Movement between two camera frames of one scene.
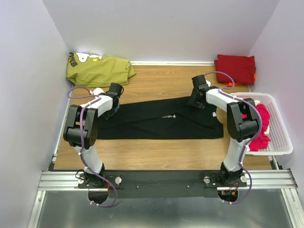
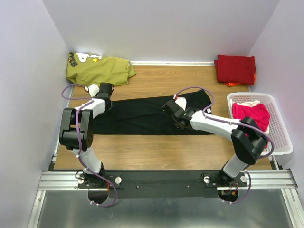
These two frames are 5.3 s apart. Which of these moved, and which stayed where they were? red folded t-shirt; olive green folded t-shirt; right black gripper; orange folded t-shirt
Moved: right black gripper
Stayed: red folded t-shirt; olive green folded t-shirt; orange folded t-shirt
